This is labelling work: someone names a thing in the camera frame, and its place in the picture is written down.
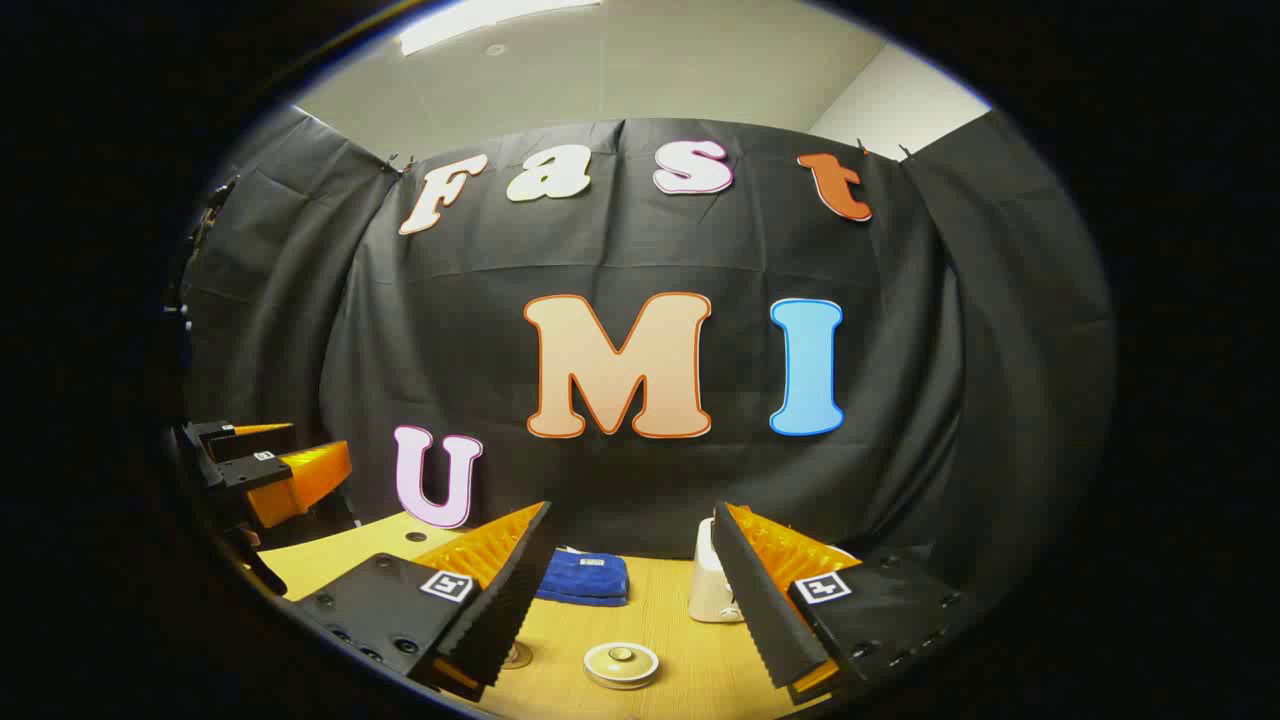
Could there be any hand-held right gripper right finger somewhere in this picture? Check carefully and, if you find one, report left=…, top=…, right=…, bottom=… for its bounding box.
left=710, top=502, right=986, bottom=706

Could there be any white teacup lid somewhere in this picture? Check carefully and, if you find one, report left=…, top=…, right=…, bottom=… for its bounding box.
left=583, top=642, right=661, bottom=682

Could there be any white toaster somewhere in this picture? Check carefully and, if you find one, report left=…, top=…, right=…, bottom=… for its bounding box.
left=688, top=517, right=747, bottom=624

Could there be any blue towel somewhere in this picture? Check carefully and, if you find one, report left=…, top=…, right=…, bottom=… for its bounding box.
left=535, top=548, right=631, bottom=608

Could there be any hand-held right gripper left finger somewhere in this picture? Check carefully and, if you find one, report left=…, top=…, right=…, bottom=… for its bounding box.
left=285, top=500, right=554, bottom=702

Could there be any black backdrop cloth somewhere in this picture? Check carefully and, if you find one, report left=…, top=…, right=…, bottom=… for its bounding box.
left=175, top=105, right=1117, bottom=626

